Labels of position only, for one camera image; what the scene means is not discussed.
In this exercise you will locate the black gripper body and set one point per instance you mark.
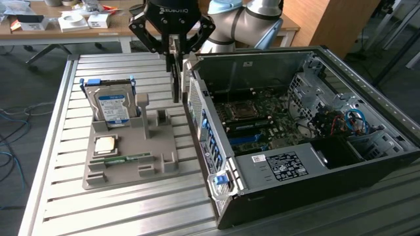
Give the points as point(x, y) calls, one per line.
point(173, 22)

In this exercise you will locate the graphics card with metal bracket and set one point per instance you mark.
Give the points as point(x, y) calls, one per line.
point(176, 86)

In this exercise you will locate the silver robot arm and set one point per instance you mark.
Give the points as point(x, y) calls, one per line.
point(225, 24)

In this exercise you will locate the wooden desk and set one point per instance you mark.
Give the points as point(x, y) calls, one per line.
point(124, 30)
point(49, 34)

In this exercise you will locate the orange packet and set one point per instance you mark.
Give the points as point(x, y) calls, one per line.
point(111, 9)

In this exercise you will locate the white labelled box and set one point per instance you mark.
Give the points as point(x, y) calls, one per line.
point(97, 22)

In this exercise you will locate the white box with round hole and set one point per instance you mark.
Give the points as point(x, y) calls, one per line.
point(73, 24)

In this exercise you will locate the tape roll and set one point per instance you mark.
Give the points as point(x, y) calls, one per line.
point(68, 3)

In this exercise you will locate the grey cup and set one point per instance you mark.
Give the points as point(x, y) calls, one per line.
point(52, 3)

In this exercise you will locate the black and white box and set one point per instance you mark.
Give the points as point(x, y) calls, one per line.
point(32, 23)

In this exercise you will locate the hard disk in blue caddy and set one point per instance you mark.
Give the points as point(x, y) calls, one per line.
point(113, 108)

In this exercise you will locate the CPU socket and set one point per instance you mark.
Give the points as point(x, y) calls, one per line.
point(243, 109)

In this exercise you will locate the red brown flat item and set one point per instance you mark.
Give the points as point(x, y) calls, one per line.
point(15, 25)

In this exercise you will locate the clear plastic bag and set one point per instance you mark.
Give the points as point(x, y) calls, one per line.
point(16, 8)

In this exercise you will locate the wooden cabinet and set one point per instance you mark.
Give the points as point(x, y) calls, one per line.
point(335, 24)

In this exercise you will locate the installed dark RAM stick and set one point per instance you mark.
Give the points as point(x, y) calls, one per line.
point(249, 124)

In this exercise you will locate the green motherboard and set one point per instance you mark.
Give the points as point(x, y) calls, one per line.
point(279, 132)

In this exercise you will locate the grey parts rack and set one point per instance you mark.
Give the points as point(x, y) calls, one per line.
point(131, 145)

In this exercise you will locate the CPU chip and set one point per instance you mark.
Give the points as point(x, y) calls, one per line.
point(104, 145)

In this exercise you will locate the green RAM stick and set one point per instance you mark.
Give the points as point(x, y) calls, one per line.
point(121, 158)

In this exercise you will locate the grey power supply unit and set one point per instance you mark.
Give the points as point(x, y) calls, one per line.
point(256, 172)

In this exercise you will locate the blue case latch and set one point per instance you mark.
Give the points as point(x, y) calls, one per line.
point(220, 179)

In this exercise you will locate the metal disk bay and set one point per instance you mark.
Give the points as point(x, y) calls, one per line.
point(377, 145)

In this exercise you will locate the black open PC case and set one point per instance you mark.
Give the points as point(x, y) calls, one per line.
point(295, 196)

